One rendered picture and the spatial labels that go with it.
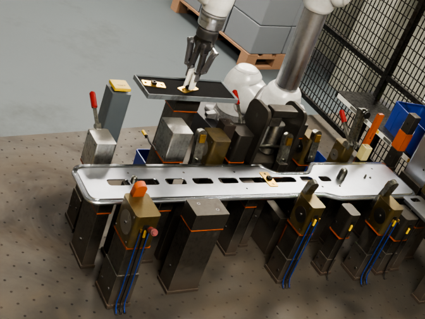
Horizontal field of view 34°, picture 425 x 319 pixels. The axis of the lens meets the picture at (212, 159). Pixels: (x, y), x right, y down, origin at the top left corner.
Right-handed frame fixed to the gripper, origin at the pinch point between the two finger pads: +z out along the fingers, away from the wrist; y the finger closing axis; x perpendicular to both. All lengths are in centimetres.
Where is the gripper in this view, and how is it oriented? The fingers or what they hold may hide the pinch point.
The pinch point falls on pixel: (191, 78)
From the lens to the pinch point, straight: 249.4
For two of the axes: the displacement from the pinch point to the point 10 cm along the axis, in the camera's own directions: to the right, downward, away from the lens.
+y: 7.5, 5.3, -4.0
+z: -3.1, 8.1, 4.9
